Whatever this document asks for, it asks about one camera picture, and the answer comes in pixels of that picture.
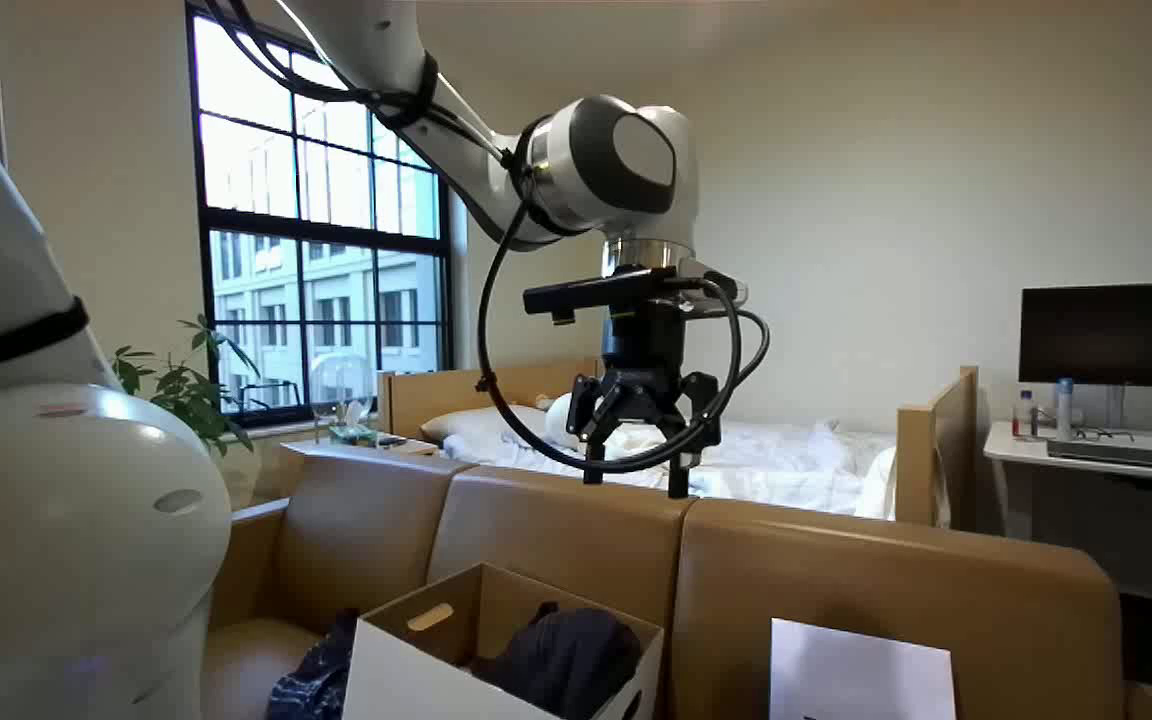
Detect green potted plant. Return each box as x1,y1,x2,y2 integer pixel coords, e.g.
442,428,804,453
113,317,265,459

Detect black computer monitor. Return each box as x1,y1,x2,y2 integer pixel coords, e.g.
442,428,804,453
1018,276,1152,435

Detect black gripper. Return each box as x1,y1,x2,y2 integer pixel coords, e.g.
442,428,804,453
567,300,729,500

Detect black framed window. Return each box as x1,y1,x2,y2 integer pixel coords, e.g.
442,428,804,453
184,0,461,432

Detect small bottle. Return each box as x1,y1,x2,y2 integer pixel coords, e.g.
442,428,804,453
1051,375,1082,441
1011,384,1046,445

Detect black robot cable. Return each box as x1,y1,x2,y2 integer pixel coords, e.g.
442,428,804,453
192,0,776,481

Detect white desk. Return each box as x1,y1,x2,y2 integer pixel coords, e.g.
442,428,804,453
985,417,1152,612

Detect white cardboard box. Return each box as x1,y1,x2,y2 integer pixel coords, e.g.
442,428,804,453
337,559,667,720

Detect blue patterned cloth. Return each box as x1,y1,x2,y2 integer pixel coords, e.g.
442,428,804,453
265,607,365,720

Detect wooden bed headboard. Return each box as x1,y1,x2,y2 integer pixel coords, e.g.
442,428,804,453
375,351,610,445

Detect bed with white sheets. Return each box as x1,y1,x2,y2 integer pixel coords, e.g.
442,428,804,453
422,395,899,525

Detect black jersey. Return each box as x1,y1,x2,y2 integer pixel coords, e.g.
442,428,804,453
478,601,647,720

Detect black keyboard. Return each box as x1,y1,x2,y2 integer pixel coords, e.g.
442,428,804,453
1046,435,1152,475

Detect wooden bed footboard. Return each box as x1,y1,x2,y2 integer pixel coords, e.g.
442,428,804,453
891,363,1008,536

